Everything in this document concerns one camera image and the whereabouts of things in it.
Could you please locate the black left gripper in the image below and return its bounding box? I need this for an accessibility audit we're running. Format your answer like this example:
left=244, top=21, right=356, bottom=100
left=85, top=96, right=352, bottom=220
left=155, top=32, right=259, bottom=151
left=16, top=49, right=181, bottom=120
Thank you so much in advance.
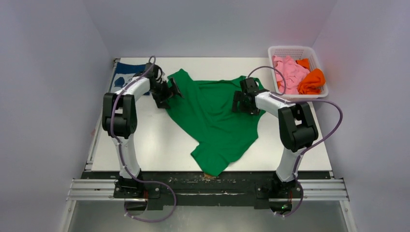
left=149, top=77, right=183, bottom=108

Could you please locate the green t shirt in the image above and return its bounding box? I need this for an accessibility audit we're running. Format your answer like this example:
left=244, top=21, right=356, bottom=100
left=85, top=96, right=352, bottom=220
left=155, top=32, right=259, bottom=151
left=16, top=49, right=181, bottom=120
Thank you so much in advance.
left=166, top=69, right=264, bottom=176

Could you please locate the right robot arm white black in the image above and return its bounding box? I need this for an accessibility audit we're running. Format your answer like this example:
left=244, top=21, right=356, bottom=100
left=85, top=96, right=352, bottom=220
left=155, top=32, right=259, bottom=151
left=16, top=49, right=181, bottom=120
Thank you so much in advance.
left=232, top=78, right=319, bottom=197

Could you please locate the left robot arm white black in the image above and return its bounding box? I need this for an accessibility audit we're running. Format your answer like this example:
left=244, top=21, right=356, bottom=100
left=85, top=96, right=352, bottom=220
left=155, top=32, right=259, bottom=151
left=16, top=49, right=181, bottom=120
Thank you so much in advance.
left=102, top=62, right=182, bottom=198

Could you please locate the folded blue printed t shirt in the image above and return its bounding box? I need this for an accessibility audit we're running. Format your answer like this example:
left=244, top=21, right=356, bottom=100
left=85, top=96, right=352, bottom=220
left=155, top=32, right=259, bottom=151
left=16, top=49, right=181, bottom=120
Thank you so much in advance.
left=108, top=62, right=145, bottom=93

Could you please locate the pink t shirt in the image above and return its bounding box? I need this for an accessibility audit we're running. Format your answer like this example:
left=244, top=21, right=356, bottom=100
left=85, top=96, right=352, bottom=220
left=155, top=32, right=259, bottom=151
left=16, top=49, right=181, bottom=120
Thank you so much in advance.
left=272, top=56, right=310, bottom=95

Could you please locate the white plastic basket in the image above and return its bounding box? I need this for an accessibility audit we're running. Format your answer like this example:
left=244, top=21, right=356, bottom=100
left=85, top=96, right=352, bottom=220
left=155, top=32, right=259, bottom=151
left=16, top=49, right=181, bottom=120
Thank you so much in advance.
left=268, top=45, right=328, bottom=101

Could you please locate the orange t shirt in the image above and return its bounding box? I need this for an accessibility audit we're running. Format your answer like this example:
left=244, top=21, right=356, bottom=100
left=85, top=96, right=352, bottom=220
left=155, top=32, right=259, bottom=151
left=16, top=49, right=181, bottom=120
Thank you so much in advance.
left=276, top=68, right=325, bottom=95

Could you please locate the brown tape piece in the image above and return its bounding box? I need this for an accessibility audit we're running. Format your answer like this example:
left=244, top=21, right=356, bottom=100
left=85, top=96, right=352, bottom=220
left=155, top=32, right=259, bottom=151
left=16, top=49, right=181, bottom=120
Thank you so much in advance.
left=204, top=173, right=217, bottom=179

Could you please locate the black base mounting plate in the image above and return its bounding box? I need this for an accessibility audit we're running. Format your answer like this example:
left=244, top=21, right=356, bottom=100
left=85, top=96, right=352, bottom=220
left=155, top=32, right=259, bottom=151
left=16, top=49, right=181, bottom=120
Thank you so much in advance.
left=81, top=171, right=331, bottom=212

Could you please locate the aluminium rail frame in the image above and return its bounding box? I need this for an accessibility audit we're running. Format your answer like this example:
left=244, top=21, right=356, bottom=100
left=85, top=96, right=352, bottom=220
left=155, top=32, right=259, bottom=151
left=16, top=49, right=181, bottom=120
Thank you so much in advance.
left=59, top=162, right=357, bottom=232

